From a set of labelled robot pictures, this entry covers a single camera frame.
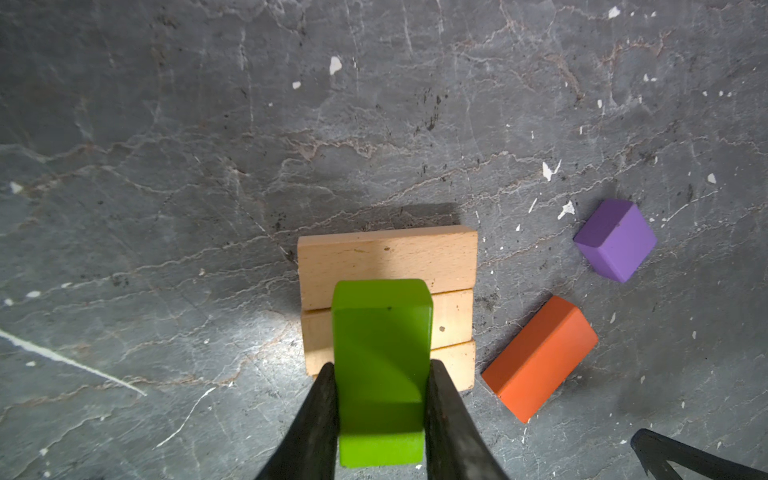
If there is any green rectangular block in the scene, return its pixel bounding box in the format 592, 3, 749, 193
331, 279, 434, 468

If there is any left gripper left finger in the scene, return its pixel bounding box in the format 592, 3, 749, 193
256, 362, 339, 479

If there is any natural wood block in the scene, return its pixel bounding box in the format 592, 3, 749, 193
301, 289, 474, 369
304, 339, 476, 392
297, 225, 478, 311

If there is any red-orange rectangular block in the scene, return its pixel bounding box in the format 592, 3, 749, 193
482, 296, 598, 423

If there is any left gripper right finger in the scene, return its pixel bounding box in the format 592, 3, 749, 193
425, 359, 508, 480

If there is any purple cube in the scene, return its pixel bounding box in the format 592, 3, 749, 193
573, 199, 657, 283

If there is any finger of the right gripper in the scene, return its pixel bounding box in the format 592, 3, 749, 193
630, 429, 767, 480

